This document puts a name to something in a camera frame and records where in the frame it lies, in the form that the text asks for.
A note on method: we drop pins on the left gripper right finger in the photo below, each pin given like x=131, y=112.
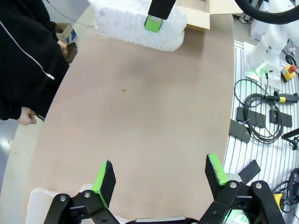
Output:
x=216, y=177

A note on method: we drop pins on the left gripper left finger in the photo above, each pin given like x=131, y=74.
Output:
x=104, y=184

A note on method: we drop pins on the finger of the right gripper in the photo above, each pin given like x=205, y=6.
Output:
x=161, y=9

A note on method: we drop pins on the bubble clock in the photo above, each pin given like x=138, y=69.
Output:
x=126, y=25

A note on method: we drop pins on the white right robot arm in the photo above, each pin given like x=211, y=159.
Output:
x=268, y=51

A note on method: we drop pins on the person's left forearm black sleeve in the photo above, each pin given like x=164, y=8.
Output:
x=47, y=28

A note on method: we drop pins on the person's right forearm black sleeve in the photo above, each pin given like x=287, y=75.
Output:
x=10, y=109

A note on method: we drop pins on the person's right hand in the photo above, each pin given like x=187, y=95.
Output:
x=26, y=116

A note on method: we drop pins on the person's left hand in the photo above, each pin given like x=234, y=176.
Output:
x=62, y=47

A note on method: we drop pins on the black flat plate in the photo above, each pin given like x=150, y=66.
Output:
x=286, y=120
x=238, y=131
x=250, y=171
x=255, y=117

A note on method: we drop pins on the open cardboard box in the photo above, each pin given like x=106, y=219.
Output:
x=198, y=14

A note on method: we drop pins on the yellow emergency stop box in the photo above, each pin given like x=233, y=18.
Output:
x=278, y=200
x=288, y=72

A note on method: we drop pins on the clear plastic container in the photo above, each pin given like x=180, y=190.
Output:
x=37, y=200

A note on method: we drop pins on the small cardboard box blue print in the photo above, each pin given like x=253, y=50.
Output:
x=66, y=32

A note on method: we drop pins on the brown object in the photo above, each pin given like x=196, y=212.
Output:
x=72, y=52

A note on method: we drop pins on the person's black zip jacket torso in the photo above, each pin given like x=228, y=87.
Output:
x=23, y=58

